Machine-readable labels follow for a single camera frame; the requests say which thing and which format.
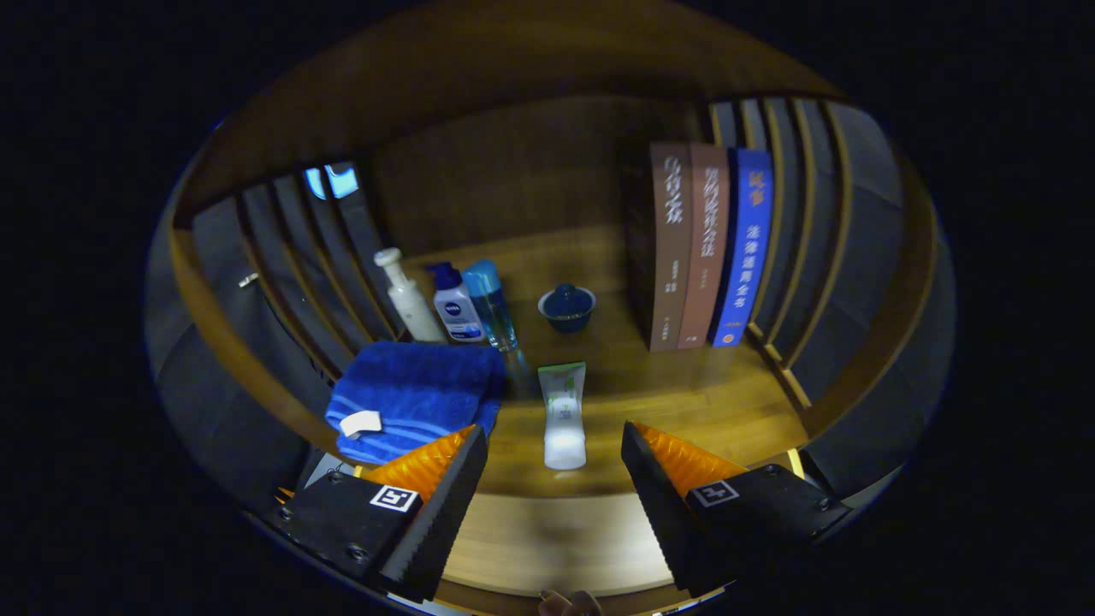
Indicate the reddish brown book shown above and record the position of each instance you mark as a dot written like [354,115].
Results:
[706,248]

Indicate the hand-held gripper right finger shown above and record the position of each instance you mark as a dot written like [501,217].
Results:
[671,518]

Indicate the white green cream tube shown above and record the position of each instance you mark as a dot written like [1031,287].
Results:
[563,411]

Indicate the wooden countertop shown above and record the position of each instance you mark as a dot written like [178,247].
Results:
[684,402]

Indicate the dark brown book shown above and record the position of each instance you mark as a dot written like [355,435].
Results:
[667,257]

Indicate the white pump bottle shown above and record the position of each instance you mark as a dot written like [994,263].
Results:
[415,312]

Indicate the wooden cabinet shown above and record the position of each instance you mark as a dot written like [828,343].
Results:
[513,51]

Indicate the blue book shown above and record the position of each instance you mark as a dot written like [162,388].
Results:
[744,257]

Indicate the blue folded towel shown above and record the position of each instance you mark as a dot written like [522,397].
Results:
[411,385]

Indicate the white blue-capped lotion bottle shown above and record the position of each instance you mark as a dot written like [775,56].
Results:
[458,312]

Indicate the teal clear bottle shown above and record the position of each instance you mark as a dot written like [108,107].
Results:
[492,304]

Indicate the wooden drawer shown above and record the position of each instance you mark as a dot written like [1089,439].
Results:
[556,539]

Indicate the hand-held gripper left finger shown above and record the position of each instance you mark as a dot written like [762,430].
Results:
[432,530]

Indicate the blue lidded teacup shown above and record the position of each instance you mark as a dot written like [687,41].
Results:
[566,310]

